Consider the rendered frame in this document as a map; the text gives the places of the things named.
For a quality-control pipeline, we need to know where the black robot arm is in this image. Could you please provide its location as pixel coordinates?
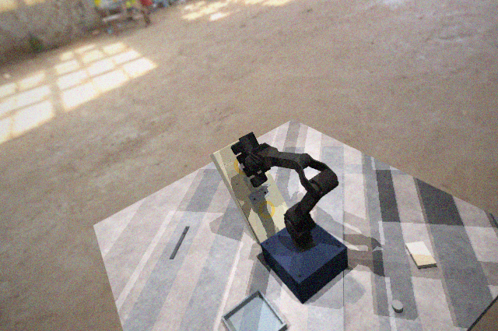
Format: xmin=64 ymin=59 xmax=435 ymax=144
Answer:
xmin=239 ymin=132 xmax=338 ymax=253

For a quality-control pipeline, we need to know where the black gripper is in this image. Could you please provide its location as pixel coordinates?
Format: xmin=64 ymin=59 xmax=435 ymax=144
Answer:
xmin=231 ymin=141 xmax=268 ymax=188

